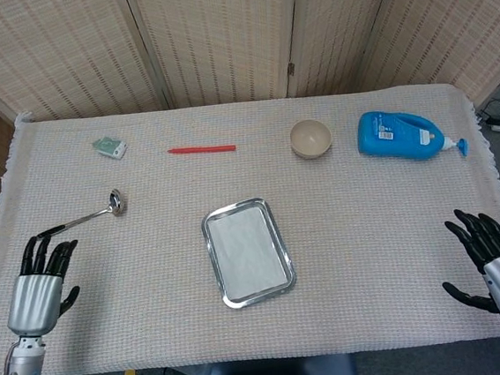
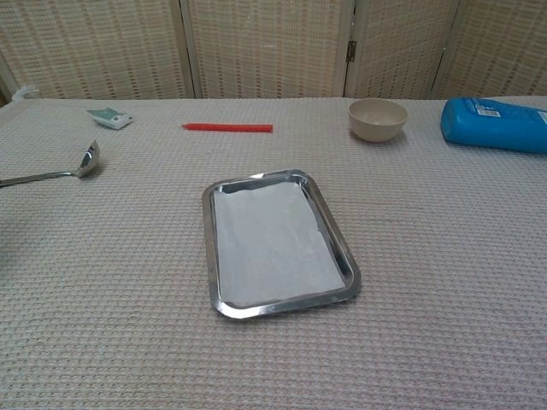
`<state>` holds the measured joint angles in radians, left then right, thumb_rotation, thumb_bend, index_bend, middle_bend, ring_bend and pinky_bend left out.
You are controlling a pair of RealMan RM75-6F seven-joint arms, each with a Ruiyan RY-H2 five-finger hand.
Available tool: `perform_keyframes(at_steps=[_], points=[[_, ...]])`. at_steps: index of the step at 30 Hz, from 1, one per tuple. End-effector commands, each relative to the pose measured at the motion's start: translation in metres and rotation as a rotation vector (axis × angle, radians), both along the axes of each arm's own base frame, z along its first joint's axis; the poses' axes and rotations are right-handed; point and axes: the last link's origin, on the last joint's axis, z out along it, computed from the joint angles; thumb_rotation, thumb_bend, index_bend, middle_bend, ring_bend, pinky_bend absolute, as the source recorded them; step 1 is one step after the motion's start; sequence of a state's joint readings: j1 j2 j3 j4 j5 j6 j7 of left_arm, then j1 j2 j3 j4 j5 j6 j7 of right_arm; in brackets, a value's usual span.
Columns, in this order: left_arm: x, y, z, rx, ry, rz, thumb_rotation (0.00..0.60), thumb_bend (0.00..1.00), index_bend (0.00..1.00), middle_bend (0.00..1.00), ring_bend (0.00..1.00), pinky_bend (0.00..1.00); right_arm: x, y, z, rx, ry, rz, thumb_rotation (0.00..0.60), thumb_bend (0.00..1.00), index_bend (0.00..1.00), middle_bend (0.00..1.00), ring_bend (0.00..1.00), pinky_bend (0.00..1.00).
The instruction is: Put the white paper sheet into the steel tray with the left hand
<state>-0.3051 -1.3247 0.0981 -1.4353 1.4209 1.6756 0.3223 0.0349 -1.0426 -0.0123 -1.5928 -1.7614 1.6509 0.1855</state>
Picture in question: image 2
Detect steel ladle with black handle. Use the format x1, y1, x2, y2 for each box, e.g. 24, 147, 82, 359
0, 139, 102, 189

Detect beige bowl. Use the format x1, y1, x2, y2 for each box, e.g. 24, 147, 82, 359
348, 97, 409, 144

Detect blue detergent bottle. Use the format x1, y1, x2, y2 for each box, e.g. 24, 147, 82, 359
440, 97, 547, 155

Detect green white small packet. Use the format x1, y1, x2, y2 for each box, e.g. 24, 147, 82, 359
86, 107, 135, 131

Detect beige woven tablecloth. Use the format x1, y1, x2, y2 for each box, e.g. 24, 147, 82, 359
0, 85, 547, 410

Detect red pen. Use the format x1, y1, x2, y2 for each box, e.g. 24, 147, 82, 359
181, 122, 274, 133

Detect rectangular metal tray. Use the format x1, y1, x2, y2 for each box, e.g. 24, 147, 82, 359
201, 168, 362, 320

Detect bamboo folding screen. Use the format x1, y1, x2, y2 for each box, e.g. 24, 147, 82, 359
0, 0, 547, 103

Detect white paper sheet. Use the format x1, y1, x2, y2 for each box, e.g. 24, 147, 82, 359
212, 182, 347, 309

